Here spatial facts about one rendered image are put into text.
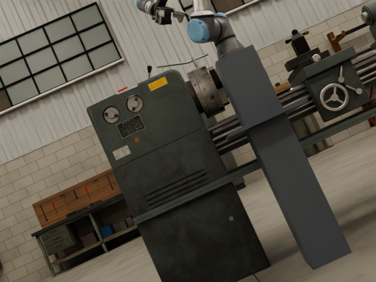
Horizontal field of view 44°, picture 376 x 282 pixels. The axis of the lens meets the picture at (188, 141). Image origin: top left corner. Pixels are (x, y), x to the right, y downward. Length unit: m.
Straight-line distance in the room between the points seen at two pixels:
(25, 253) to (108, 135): 7.41
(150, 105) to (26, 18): 8.00
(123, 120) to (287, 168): 1.00
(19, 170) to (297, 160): 8.12
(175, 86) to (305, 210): 1.01
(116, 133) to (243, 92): 0.83
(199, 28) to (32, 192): 7.92
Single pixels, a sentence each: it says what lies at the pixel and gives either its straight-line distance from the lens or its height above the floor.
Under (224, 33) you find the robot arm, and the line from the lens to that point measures 2.40.
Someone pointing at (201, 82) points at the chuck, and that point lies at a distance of 2.80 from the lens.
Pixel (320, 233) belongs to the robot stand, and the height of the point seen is 0.14.
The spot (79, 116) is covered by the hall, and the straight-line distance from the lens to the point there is 9.79.
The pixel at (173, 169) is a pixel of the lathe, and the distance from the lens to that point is 2.67.
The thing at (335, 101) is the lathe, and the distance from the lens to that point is 2.74.
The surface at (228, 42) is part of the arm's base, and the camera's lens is 2.38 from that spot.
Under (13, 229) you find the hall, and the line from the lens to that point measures 10.02.
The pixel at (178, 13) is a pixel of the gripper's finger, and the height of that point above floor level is 1.41.
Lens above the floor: 0.65
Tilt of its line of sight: 4 degrees up
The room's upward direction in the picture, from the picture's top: 25 degrees counter-clockwise
